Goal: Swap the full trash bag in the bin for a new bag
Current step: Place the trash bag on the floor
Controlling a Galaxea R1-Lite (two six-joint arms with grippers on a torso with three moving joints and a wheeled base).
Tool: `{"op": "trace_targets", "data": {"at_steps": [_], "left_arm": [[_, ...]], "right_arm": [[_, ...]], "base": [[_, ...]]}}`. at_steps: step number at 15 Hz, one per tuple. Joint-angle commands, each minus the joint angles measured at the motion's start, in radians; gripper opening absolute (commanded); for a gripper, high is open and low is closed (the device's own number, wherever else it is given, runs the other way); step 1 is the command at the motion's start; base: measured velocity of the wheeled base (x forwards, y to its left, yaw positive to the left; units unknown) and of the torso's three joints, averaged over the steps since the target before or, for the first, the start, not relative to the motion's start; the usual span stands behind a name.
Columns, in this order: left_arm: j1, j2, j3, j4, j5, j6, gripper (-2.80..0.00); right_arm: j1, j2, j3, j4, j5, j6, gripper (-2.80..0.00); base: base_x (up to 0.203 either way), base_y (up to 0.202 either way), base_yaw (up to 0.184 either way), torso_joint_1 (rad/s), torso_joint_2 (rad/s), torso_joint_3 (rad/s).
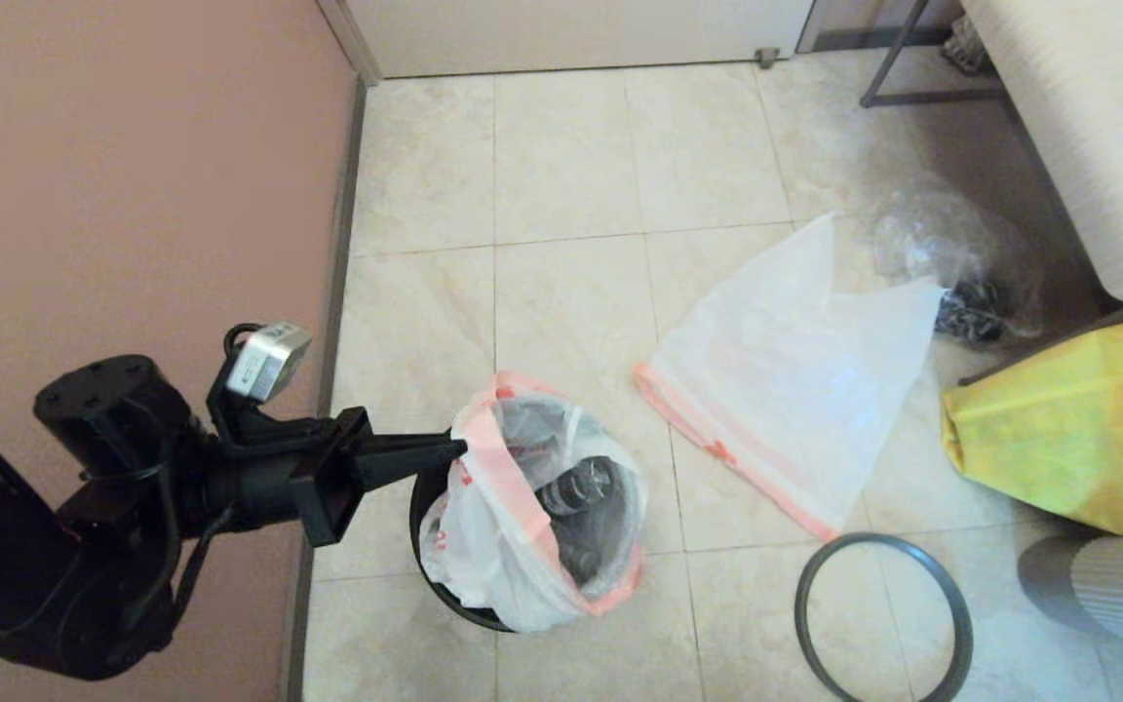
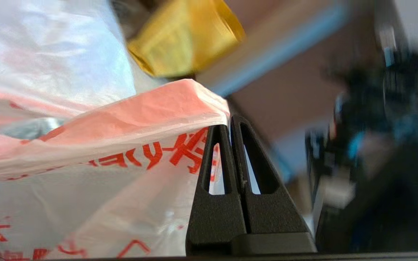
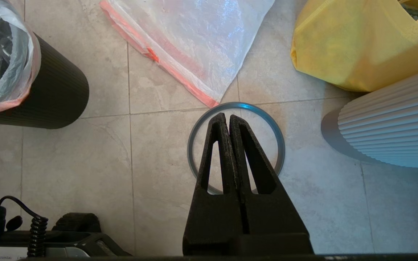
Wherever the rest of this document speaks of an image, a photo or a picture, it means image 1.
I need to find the black round trash bin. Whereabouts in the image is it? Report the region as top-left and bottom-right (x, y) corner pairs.
(408, 390), (648, 633)

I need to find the white red-printed trash bag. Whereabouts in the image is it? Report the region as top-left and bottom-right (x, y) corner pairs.
(420, 370), (648, 635)

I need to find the grey bin rim ring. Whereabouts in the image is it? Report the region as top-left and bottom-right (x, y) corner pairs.
(795, 532), (974, 702)

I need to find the crumpled clear plastic bag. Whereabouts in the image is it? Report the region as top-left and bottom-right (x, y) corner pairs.
(869, 175), (1045, 342)

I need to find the yellow fabric bag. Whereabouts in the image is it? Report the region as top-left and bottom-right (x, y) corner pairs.
(942, 310), (1123, 537)

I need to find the clear plastic bottle dark label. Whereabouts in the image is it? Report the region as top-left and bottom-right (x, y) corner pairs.
(537, 455), (621, 518)

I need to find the white door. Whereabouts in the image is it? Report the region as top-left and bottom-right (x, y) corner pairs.
(342, 0), (816, 81)

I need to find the black crumpled item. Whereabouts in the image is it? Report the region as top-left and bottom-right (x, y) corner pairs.
(932, 281), (1006, 344)

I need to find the grey cloth bundle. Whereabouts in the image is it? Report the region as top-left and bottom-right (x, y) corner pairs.
(942, 15), (991, 77)

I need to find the white ribbed table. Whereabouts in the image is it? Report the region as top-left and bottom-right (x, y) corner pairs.
(956, 0), (1123, 303)

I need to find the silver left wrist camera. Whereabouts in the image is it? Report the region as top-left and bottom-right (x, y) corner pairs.
(228, 322), (314, 403)

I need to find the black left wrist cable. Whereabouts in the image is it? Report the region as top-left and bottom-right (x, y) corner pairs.
(170, 470), (236, 625)

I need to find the white pink-drawstring trash bag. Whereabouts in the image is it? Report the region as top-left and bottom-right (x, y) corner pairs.
(633, 213), (946, 542)

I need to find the white door frame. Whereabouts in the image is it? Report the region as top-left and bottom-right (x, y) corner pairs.
(316, 0), (385, 89)

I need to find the dark metal table frame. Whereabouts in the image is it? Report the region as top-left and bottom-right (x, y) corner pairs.
(858, 0), (1011, 110)

